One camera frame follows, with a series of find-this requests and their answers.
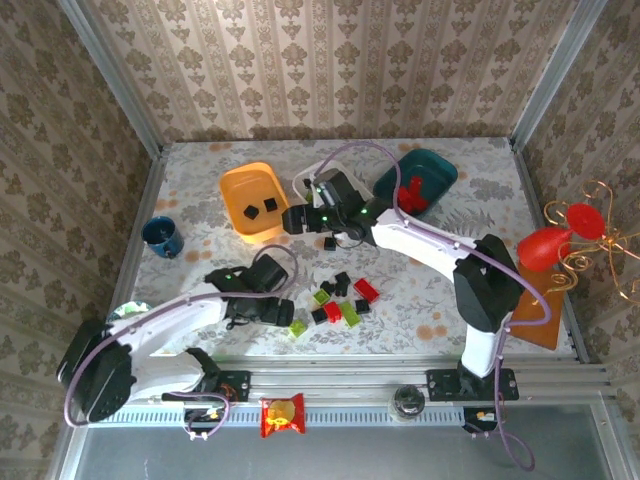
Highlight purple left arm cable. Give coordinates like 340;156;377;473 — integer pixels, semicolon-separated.
64;243;301;429

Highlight slotted grey cable duct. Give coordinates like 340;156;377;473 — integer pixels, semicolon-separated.
107;403;471;427

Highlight aluminium front rail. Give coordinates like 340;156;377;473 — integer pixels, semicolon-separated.
149;355;614;401

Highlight orange plastic container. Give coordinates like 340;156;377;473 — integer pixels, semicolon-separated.
218;161;290;245

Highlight teal plastic container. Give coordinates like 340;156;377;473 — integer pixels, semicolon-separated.
372;148;459;220

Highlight blue mug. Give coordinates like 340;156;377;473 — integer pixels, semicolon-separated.
140;215;185;260

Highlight short purple cable loop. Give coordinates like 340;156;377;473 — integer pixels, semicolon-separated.
182;392;232;442

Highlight aluminium side rail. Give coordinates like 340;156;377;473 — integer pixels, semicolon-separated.
509;138;591;362
94;147;169;351

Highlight red snack packet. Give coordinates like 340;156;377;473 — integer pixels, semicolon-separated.
259;392;306;439

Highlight white plastic container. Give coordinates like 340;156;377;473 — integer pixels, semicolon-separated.
293;159;374;204

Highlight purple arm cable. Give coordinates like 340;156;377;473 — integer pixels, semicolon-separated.
313;140;554;472
64;243;301;429

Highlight floral tablecloth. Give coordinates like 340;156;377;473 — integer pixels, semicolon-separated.
127;137;576;359

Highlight red and gold wire ornament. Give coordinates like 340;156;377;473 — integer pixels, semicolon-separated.
516;179;640;307

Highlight brown wooden board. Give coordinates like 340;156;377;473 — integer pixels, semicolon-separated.
507;259;569;351

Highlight aluminium frame post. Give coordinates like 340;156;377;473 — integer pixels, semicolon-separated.
57;0;165;157
508;0;610;151

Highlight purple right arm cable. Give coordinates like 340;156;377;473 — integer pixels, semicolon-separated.
313;140;554;472

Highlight green patterned bowl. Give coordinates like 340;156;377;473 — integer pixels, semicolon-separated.
110;299;154;324

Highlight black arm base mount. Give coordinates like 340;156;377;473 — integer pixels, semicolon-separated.
425;368;520;402
197;369;251;403

